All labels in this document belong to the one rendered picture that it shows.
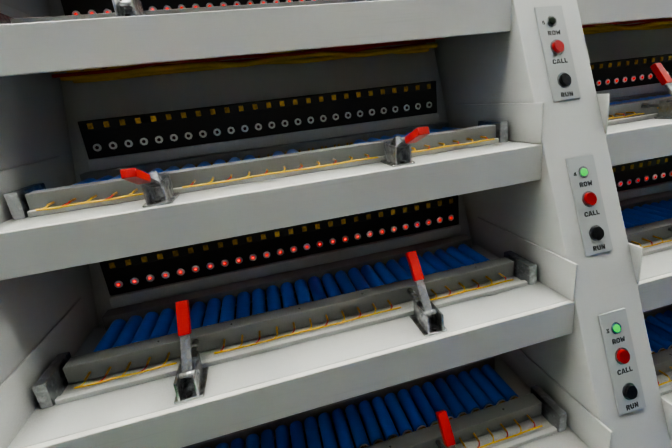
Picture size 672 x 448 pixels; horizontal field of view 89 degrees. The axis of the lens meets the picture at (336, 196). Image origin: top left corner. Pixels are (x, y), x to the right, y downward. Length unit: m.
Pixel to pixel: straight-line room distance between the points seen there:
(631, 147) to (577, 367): 0.29
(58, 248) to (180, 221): 0.11
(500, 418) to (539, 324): 0.15
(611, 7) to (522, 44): 0.16
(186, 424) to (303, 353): 0.13
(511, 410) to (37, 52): 0.69
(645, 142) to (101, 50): 0.66
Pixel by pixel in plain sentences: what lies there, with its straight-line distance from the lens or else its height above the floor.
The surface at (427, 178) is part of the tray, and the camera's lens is 0.41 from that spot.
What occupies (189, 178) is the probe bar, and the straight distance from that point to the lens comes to 0.43.
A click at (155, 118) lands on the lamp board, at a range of 0.57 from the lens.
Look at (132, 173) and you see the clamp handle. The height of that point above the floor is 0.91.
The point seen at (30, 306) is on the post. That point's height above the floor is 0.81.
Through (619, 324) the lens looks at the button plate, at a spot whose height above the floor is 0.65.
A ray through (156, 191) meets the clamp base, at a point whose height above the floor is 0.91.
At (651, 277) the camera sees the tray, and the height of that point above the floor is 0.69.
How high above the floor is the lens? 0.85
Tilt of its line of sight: 2 degrees up
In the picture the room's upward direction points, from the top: 10 degrees counter-clockwise
